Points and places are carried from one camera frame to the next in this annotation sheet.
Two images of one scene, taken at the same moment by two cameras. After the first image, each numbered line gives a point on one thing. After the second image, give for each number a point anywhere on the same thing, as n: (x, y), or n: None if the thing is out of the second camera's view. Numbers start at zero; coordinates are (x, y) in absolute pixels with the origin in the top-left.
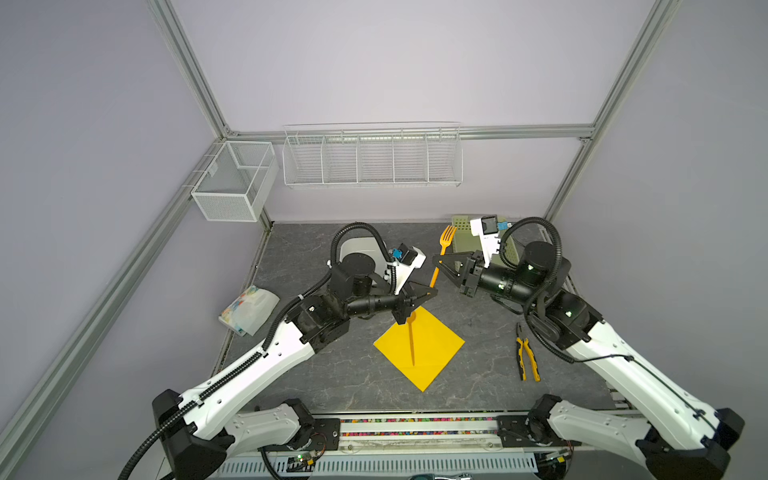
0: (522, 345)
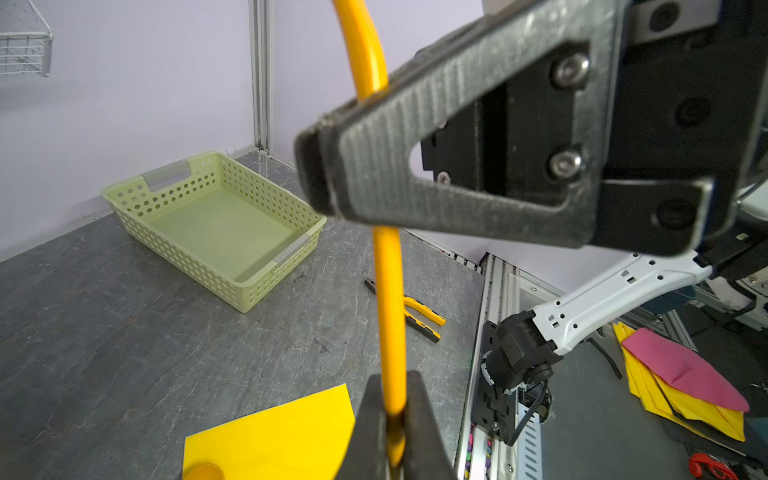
0: (412, 322)
